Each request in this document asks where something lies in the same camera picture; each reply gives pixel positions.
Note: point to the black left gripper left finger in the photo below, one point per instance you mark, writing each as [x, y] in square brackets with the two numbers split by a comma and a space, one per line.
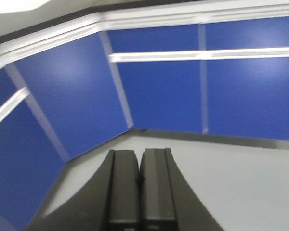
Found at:
[108, 201]

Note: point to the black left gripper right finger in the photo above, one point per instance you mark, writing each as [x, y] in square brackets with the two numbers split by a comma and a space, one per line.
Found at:
[167, 201]

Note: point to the blue lab cabinets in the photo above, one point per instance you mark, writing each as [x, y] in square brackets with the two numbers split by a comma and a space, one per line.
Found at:
[209, 79]

